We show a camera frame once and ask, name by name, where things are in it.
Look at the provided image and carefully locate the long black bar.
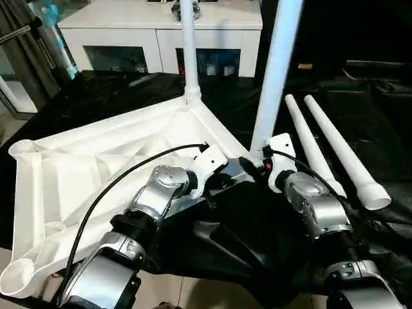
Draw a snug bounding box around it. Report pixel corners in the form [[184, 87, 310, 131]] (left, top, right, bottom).
[[346, 59, 412, 70]]

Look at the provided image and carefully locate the black glossy mat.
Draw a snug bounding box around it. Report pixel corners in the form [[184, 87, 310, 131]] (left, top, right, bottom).
[[0, 69, 412, 309]]

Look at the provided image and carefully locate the white sideboard cabinet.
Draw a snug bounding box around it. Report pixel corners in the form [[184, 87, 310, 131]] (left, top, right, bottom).
[[57, 0, 264, 78]]

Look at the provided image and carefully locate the white plastic table leg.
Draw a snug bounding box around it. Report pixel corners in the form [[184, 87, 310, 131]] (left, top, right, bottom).
[[250, 0, 304, 167], [304, 95, 392, 211], [285, 94, 348, 198], [179, 0, 202, 106]]

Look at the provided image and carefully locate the white plastic table top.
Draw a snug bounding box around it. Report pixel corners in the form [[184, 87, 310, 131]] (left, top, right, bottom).
[[0, 96, 258, 299]]

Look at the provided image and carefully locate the white pole with blue ribbon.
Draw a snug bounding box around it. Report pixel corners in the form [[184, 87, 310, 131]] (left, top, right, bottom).
[[41, 3, 80, 78]]

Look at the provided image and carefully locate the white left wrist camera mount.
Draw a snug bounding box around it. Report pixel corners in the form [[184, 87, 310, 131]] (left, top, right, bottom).
[[189, 144, 228, 199]]

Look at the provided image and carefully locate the bag of black parts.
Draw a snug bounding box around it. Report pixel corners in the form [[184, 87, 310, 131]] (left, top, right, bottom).
[[172, 1, 202, 20]]

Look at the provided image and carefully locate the grey tripod stand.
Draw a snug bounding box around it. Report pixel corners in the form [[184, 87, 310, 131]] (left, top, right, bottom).
[[0, 0, 70, 97]]

